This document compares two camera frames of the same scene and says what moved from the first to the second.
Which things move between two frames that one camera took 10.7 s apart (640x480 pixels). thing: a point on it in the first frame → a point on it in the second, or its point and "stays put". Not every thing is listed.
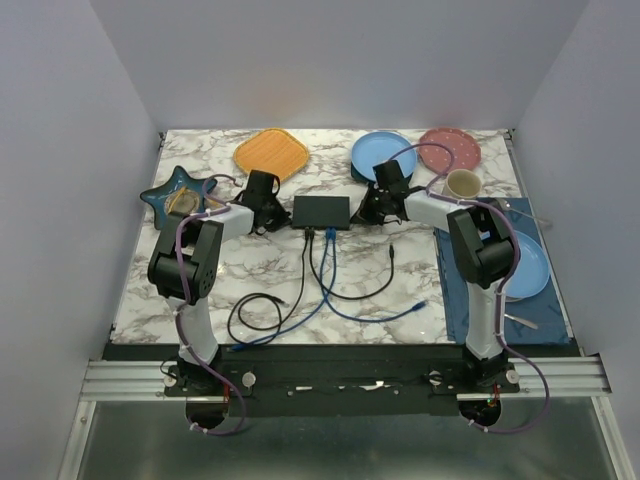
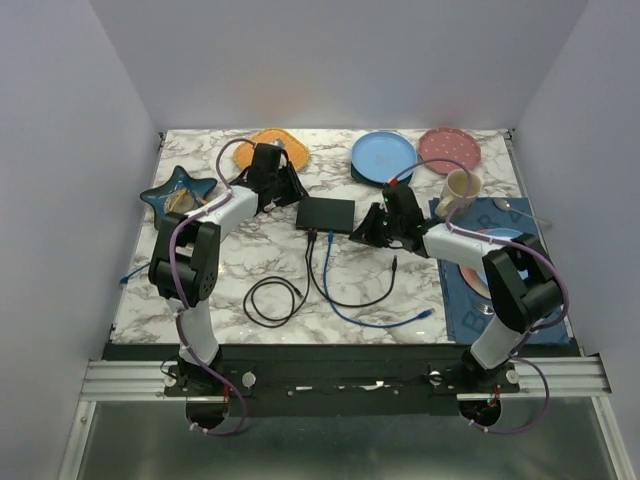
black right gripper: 362,215 → 365,232
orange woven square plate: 274,150 stays put
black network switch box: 320,212 stays put
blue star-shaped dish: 156,197 stays put
